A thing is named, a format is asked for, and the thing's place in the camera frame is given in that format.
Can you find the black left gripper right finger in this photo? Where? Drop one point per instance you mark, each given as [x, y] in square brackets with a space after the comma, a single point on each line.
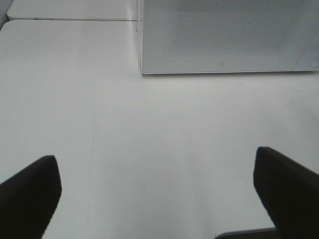
[289, 192]

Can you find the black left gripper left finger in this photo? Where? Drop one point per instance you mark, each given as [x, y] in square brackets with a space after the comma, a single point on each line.
[29, 199]

